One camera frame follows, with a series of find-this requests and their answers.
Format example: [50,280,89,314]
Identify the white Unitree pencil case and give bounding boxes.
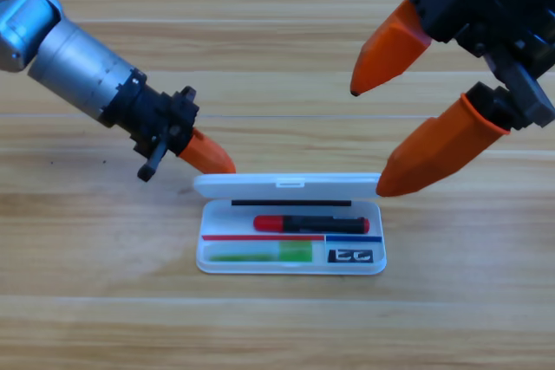
[192,172,388,276]

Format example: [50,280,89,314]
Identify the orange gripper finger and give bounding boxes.
[375,92,513,198]

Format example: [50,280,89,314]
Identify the red black pen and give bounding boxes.
[252,214,371,234]

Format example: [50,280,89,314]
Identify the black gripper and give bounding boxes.
[349,0,555,131]
[101,68,238,183]

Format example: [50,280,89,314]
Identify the black white eraser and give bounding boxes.
[327,249,375,264]

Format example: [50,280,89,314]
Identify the green white pen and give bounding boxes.
[209,240,314,264]

